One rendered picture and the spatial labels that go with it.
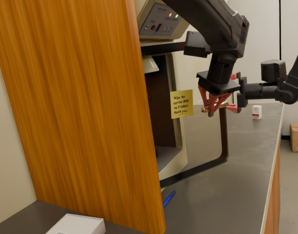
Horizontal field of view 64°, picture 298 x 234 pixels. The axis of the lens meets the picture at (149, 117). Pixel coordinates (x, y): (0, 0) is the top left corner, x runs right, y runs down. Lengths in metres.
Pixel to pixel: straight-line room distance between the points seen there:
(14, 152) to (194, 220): 0.61
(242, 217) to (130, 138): 0.35
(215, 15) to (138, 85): 0.20
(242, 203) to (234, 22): 0.48
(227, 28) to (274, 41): 3.16
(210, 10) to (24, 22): 0.49
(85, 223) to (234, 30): 0.56
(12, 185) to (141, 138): 0.54
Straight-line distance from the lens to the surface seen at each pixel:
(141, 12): 0.58
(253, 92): 0.89
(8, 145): 0.91
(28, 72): 0.75
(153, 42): 0.75
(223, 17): 0.43
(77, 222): 0.69
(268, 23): 3.62
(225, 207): 0.72
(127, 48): 0.50
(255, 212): 0.71
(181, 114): 0.69
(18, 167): 0.93
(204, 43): 0.57
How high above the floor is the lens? 1.36
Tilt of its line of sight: 13 degrees down
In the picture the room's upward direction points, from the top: 8 degrees counter-clockwise
